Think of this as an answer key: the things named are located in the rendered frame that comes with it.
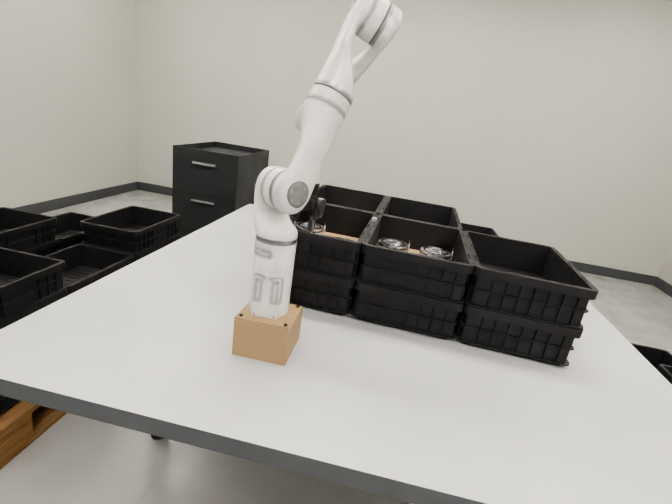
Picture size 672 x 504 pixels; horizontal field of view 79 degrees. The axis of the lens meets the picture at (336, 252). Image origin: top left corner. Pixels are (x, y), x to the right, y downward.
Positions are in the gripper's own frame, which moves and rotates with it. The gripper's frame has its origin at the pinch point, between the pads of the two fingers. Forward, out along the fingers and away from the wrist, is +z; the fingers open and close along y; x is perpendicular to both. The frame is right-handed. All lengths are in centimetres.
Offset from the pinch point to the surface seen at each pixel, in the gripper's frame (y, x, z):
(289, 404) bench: -26, -47, 21
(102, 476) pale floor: -56, 17, 90
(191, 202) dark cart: 12, 169, 37
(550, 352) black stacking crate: 44, -60, 18
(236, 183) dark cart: 34, 148, 19
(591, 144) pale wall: 381, 106, -36
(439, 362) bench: 16, -48, 21
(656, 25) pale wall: 396, 93, -143
